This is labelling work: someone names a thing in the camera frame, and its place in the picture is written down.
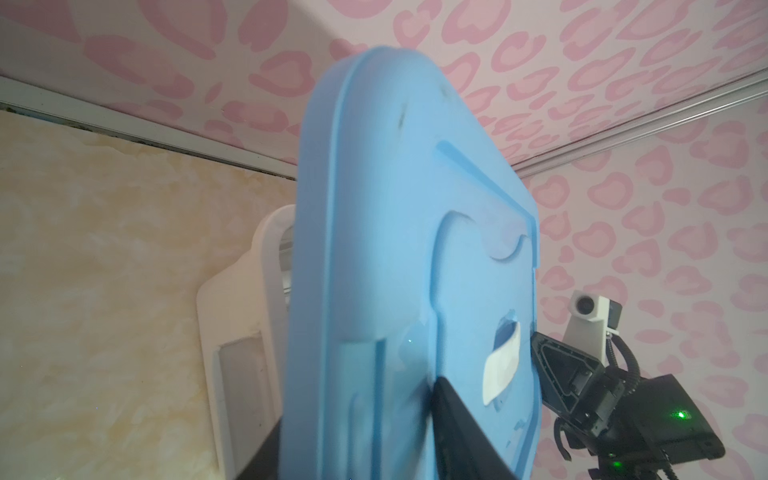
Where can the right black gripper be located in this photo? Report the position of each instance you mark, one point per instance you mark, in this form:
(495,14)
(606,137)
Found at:
(576,386)

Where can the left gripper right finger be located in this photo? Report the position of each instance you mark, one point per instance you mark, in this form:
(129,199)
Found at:
(462,451)

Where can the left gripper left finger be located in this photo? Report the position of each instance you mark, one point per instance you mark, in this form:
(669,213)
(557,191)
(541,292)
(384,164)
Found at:
(264,464)

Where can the white plastic storage bin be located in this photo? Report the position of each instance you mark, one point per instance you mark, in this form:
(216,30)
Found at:
(243,314)

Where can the blue plastic bin lid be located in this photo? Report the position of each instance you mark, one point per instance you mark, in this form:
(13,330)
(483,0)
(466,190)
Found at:
(414,259)

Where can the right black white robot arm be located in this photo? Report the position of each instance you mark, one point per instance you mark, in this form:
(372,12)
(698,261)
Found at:
(635,427)

